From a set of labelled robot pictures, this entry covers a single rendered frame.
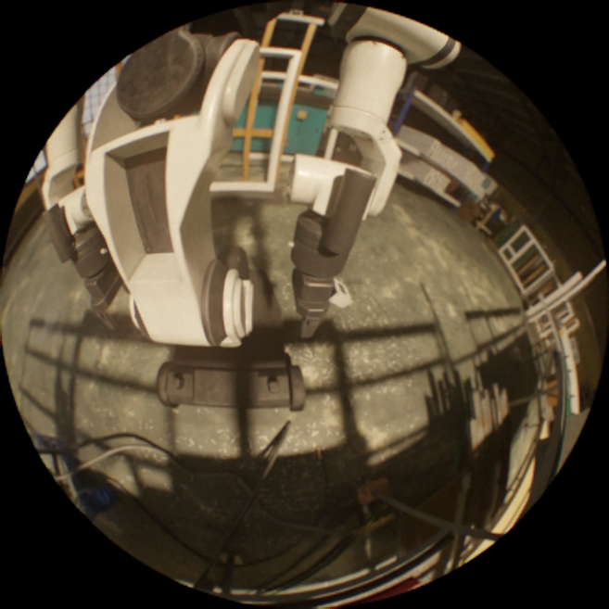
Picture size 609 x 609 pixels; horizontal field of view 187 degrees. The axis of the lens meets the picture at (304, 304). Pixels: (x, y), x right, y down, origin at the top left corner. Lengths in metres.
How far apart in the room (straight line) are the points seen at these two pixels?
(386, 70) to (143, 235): 0.34
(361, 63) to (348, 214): 0.18
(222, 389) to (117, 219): 0.61
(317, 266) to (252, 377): 0.53
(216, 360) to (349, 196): 0.69
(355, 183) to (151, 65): 0.25
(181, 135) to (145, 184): 0.09
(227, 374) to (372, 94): 0.77
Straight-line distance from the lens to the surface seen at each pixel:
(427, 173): 3.86
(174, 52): 0.24
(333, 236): 0.21
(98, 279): 0.43
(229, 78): 0.21
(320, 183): 0.22
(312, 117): 3.37
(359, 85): 0.24
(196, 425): 0.95
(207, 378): 0.73
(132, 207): 0.27
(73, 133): 0.41
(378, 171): 0.25
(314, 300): 0.30
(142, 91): 0.25
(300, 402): 0.72
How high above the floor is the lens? 0.88
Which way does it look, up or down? 58 degrees down
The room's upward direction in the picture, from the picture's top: 23 degrees clockwise
